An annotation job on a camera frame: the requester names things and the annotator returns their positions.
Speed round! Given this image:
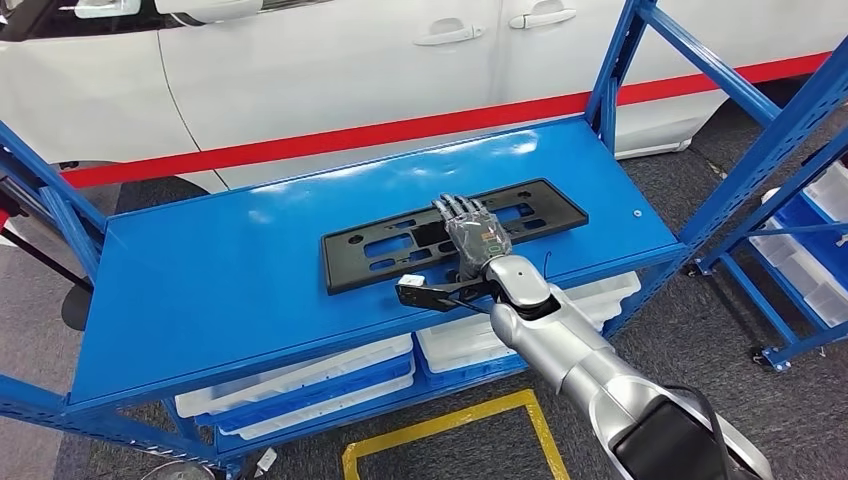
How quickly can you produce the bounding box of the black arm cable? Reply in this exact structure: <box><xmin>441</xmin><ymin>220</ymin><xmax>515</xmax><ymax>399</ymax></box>
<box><xmin>662</xmin><ymin>382</ymin><xmax>738</xmax><ymax>480</ymax></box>

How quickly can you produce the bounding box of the yellow floor tape square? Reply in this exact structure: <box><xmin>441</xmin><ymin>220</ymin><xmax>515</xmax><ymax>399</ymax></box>
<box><xmin>341</xmin><ymin>388</ymin><xmax>572</xmax><ymax>480</ymax></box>

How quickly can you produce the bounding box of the blue plastic bin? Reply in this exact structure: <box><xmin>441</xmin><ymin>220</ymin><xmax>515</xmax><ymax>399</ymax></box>
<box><xmin>775</xmin><ymin>192</ymin><xmax>848</xmax><ymax>293</ymax></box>

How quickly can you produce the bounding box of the black camera bracket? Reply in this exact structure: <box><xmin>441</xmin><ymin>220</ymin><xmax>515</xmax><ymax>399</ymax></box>
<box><xmin>395</xmin><ymin>278</ymin><xmax>497</xmax><ymax>315</ymax></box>

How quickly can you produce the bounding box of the black stanchion post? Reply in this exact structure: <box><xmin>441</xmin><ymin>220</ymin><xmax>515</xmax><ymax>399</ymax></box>
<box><xmin>0</xmin><ymin>192</ymin><xmax>94</xmax><ymax>333</ymax></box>

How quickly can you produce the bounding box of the white car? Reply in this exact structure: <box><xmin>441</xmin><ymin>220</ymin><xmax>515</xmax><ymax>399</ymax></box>
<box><xmin>0</xmin><ymin>0</ymin><xmax>848</xmax><ymax>197</ymax></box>

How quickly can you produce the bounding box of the blue metal shelf rack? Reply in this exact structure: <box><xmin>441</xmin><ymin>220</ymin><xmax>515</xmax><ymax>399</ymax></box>
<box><xmin>0</xmin><ymin>0</ymin><xmax>848</xmax><ymax>480</ymax></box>
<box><xmin>685</xmin><ymin>125</ymin><xmax>848</xmax><ymax>374</ymax></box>

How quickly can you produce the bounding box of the white plastic bin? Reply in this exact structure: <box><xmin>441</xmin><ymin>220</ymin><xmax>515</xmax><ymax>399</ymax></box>
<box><xmin>801</xmin><ymin>162</ymin><xmax>848</xmax><ymax>223</ymax></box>
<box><xmin>748</xmin><ymin>218</ymin><xmax>848</xmax><ymax>329</ymax></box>

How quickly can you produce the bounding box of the black plastic panel part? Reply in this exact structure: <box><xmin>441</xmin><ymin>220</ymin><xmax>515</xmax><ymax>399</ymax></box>
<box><xmin>321</xmin><ymin>177</ymin><xmax>590</xmax><ymax>296</ymax></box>

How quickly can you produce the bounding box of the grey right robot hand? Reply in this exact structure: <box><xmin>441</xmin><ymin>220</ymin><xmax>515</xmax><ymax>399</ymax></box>
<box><xmin>431</xmin><ymin>193</ymin><xmax>515</xmax><ymax>268</ymax></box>

